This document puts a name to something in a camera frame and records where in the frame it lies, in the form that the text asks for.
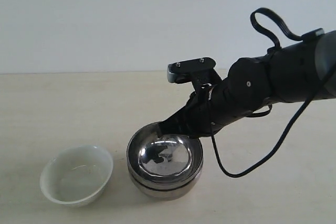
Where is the ribbed stainless steel bowl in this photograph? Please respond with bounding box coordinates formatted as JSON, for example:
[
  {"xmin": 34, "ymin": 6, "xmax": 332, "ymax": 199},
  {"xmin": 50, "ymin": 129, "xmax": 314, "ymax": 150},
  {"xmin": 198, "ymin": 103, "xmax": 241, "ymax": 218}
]
[{"xmin": 127, "ymin": 122, "xmax": 203, "ymax": 185}]

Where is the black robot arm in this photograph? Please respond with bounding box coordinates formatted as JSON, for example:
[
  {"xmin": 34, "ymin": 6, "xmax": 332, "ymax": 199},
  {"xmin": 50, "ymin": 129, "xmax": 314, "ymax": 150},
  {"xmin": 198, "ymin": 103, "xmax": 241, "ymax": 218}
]
[{"xmin": 156, "ymin": 31, "xmax": 335, "ymax": 138}]

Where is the white ceramic bowl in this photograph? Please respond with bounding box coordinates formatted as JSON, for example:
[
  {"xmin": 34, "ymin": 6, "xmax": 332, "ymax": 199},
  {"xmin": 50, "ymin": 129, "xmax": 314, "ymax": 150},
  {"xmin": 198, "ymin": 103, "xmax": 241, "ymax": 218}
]
[{"xmin": 39, "ymin": 144, "xmax": 114, "ymax": 208}]

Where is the black round cable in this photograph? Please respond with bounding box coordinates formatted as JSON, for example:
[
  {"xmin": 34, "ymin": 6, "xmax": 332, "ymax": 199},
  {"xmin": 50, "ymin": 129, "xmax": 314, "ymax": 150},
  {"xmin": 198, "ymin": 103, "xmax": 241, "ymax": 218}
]
[{"xmin": 208, "ymin": 63, "xmax": 336, "ymax": 178}]

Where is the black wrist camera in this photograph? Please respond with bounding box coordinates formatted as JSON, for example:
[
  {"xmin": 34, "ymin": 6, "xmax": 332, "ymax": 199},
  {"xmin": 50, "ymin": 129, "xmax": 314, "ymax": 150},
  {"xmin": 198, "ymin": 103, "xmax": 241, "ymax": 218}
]
[{"xmin": 167, "ymin": 57, "xmax": 216, "ymax": 88}]

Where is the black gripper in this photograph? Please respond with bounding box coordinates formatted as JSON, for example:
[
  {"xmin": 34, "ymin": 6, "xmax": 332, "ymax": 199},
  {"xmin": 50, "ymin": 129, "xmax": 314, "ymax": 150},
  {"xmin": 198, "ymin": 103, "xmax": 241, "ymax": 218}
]
[{"xmin": 156, "ymin": 79, "xmax": 265, "ymax": 139}]

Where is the smooth stainless steel bowl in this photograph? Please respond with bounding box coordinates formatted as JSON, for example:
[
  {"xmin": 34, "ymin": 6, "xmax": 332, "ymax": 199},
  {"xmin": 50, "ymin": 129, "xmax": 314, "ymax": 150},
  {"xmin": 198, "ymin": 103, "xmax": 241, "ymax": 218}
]
[{"xmin": 129, "ymin": 169, "xmax": 203, "ymax": 201}]

